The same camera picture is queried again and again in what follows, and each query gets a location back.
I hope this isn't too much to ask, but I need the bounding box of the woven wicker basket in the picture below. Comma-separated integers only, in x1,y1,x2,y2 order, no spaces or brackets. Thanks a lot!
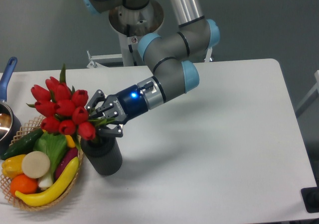
0,115,84,212

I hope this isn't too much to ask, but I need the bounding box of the blue handled saucepan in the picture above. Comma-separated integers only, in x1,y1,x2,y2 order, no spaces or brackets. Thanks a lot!
0,57,21,155

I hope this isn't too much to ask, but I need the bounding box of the white frame at right edge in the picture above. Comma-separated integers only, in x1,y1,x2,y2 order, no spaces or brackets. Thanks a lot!
295,70,319,118

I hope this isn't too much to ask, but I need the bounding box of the yellow bell pepper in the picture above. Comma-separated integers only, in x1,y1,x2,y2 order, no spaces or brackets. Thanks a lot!
1,154,26,179

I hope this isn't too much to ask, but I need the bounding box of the yellow banana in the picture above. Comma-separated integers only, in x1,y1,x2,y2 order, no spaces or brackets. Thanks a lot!
15,157,80,207

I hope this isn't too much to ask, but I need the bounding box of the dark green cucumber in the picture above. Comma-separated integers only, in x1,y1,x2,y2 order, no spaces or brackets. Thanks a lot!
0,128,44,160

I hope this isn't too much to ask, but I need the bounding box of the black device at table edge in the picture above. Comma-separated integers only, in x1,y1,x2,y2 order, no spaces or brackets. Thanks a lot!
301,187,319,213

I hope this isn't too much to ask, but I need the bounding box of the dark grey ribbed vase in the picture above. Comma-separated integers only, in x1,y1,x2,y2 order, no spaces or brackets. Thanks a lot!
80,138,123,176

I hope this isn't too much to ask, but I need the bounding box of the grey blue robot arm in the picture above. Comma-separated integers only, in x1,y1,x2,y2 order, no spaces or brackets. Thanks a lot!
83,0,220,137

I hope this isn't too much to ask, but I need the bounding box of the red tulip bouquet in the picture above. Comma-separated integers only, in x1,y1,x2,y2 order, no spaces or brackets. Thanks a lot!
28,65,114,148

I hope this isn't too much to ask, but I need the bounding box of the yellow squash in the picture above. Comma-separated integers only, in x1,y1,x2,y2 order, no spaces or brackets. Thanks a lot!
40,129,76,148

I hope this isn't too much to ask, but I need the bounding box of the purple sweet potato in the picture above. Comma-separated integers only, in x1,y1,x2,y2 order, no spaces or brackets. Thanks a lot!
54,147,78,180

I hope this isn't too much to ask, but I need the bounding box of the orange fruit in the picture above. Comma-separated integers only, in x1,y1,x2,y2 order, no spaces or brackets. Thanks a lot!
10,174,38,196

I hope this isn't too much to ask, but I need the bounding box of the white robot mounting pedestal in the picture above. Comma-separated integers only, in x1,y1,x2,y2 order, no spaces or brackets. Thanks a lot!
87,0,220,68

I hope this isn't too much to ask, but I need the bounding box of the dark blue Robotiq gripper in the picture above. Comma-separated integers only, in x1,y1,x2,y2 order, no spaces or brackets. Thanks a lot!
86,85,149,138

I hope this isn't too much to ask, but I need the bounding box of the green bok choy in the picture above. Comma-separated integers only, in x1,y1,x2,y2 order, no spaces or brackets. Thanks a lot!
33,132,67,190

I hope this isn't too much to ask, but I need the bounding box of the beige round disc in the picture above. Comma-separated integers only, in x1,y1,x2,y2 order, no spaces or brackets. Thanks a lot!
21,151,50,179

